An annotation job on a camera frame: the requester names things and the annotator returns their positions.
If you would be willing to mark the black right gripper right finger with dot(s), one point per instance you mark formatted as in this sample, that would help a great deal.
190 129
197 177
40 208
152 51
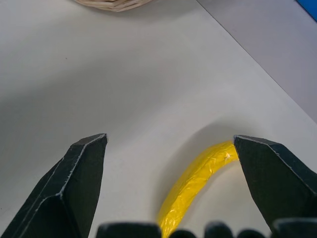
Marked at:
275 178

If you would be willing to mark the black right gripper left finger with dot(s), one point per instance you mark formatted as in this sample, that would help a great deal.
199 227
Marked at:
65 188

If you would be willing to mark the wicker basket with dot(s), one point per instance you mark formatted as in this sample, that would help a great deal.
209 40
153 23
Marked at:
112 4

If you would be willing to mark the yellow banana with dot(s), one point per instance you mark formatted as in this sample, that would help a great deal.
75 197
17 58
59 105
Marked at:
190 184

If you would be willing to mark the blue panel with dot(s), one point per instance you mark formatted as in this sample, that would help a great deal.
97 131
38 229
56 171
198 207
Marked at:
307 6

